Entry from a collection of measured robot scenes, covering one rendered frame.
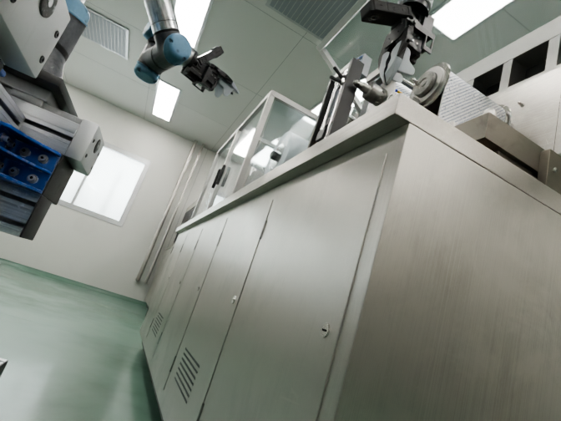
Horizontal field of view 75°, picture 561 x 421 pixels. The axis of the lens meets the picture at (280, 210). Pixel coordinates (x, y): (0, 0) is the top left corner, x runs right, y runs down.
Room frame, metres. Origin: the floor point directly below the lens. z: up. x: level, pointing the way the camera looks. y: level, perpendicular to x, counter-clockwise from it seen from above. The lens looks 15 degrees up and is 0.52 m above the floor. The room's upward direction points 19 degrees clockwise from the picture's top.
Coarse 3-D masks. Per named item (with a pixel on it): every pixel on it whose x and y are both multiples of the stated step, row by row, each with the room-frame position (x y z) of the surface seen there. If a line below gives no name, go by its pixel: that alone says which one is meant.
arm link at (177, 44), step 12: (144, 0) 0.86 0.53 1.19; (156, 0) 0.84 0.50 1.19; (168, 0) 0.86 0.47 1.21; (156, 12) 0.86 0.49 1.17; (168, 12) 0.86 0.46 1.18; (156, 24) 0.88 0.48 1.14; (168, 24) 0.87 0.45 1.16; (156, 36) 0.89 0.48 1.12; (168, 36) 0.88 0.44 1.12; (180, 36) 0.88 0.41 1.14; (156, 48) 0.92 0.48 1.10; (168, 48) 0.88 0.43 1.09; (180, 48) 0.89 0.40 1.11; (156, 60) 0.95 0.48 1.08; (168, 60) 0.92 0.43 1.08; (180, 60) 0.91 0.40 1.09
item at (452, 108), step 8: (448, 96) 0.85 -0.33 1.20; (456, 96) 0.85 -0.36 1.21; (440, 104) 0.84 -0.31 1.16; (448, 104) 0.85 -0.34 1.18; (456, 104) 0.86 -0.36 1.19; (464, 104) 0.86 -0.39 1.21; (440, 112) 0.84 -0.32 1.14; (448, 112) 0.85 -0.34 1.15; (456, 112) 0.86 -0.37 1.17; (464, 112) 0.87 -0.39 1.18; (472, 112) 0.88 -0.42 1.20; (480, 112) 0.89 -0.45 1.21; (448, 120) 0.85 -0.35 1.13; (456, 120) 0.86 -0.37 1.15; (464, 120) 0.87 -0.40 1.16
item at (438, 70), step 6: (426, 72) 0.91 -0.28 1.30; (438, 72) 0.86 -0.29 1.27; (438, 78) 0.85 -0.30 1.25; (438, 84) 0.85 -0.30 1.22; (432, 90) 0.86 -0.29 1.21; (426, 96) 0.88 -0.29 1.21; (438, 96) 0.87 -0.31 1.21; (420, 102) 0.90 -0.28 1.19; (438, 102) 0.88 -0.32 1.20; (426, 108) 0.92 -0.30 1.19; (432, 108) 0.90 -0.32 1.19; (438, 108) 0.90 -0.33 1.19
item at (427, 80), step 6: (432, 72) 0.86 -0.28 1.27; (420, 78) 0.91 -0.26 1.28; (426, 78) 0.88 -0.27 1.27; (432, 78) 0.86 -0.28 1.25; (420, 84) 0.90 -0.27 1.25; (426, 84) 0.87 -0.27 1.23; (432, 84) 0.86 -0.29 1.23; (414, 90) 0.92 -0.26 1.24; (420, 90) 0.89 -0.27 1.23; (426, 90) 0.87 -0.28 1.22; (420, 96) 0.90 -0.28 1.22
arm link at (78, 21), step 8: (72, 0) 0.71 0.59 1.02; (72, 8) 0.72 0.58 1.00; (80, 8) 0.73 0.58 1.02; (72, 16) 0.72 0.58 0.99; (80, 16) 0.74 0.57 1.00; (88, 16) 0.76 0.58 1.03; (72, 24) 0.73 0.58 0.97; (80, 24) 0.75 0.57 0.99; (64, 32) 0.73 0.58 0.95; (72, 32) 0.74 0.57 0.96; (80, 32) 0.77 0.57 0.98; (64, 40) 0.74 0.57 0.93; (72, 40) 0.75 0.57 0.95; (64, 48) 0.75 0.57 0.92; (72, 48) 0.77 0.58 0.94
